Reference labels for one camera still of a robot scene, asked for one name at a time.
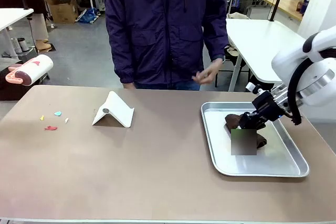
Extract pink-handled white lint roller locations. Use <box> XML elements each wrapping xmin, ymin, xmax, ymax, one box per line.
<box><xmin>5</xmin><ymin>54</ymin><xmax>55</xmax><ymax>87</ymax></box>

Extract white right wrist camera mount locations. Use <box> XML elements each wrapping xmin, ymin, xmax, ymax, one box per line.
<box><xmin>245</xmin><ymin>82</ymin><xmax>263</xmax><ymax>96</ymax></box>

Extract silver metal tray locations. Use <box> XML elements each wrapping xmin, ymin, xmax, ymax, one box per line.
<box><xmin>201</xmin><ymin>102</ymin><xmax>310</xmax><ymax>177</ymax></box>

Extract right arm black cable sleeve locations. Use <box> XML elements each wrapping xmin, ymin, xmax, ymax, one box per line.
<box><xmin>287</xmin><ymin>57</ymin><xmax>303</xmax><ymax>126</ymax></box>

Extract person's right forearm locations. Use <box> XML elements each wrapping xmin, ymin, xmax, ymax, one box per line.
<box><xmin>106</xmin><ymin>32</ymin><xmax>135</xmax><ymax>84</ymax></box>

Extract brown cloth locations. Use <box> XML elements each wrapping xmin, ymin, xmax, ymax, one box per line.
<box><xmin>224</xmin><ymin>113</ymin><xmax>268</xmax><ymax>150</ymax></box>

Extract person's left forearm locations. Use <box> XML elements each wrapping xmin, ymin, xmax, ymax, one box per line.
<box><xmin>203</xmin><ymin>24</ymin><xmax>229</xmax><ymax>61</ymax></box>

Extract dark chair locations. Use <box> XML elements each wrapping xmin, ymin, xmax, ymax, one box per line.
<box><xmin>224</xmin><ymin>47</ymin><xmax>254</xmax><ymax>83</ymax></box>

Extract light wooden table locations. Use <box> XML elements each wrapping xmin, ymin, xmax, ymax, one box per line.
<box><xmin>262</xmin><ymin>0</ymin><xmax>305</xmax><ymax>22</ymax></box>

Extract blue jeans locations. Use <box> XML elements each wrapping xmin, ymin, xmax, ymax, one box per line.
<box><xmin>133</xmin><ymin>81</ymin><xmax>202</xmax><ymax>91</ymax></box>

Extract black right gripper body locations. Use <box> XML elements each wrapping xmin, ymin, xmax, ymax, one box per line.
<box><xmin>251</xmin><ymin>90</ymin><xmax>283</xmax><ymax>123</ymax></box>

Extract person's left hand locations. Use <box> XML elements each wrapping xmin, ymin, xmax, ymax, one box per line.
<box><xmin>192</xmin><ymin>58</ymin><xmax>224</xmax><ymax>86</ymax></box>

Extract white folded roller stand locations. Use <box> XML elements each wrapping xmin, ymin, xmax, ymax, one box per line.
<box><xmin>91</xmin><ymin>90</ymin><xmax>135</xmax><ymax>129</ymax></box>

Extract blue plastic bag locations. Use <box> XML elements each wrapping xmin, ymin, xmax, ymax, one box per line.
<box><xmin>78</xmin><ymin>7</ymin><xmax>100</xmax><ymax>24</ymax></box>

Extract navy jacket torso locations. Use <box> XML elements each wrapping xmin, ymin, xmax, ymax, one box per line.
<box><xmin>103</xmin><ymin>0</ymin><xmax>229</xmax><ymax>85</ymax></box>

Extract large white table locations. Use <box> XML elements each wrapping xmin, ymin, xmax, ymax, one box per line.
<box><xmin>225</xmin><ymin>18</ymin><xmax>308</xmax><ymax>92</ymax></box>

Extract small white table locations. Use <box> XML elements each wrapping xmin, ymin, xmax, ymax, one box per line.
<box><xmin>0</xmin><ymin>8</ymin><xmax>35</xmax><ymax>59</ymax></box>

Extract cardboard box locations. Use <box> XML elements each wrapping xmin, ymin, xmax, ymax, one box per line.
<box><xmin>44</xmin><ymin>0</ymin><xmax>79</xmax><ymax>24</ymax></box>

